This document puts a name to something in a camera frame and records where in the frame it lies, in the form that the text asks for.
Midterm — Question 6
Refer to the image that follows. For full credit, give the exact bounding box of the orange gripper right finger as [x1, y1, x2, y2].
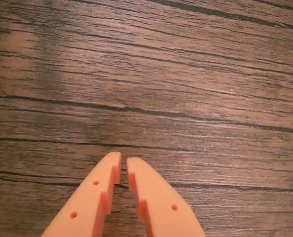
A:
[126, 157, 207, 237]

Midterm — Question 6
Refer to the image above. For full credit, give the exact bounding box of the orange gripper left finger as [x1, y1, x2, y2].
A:
[40, 152, 122, 237]

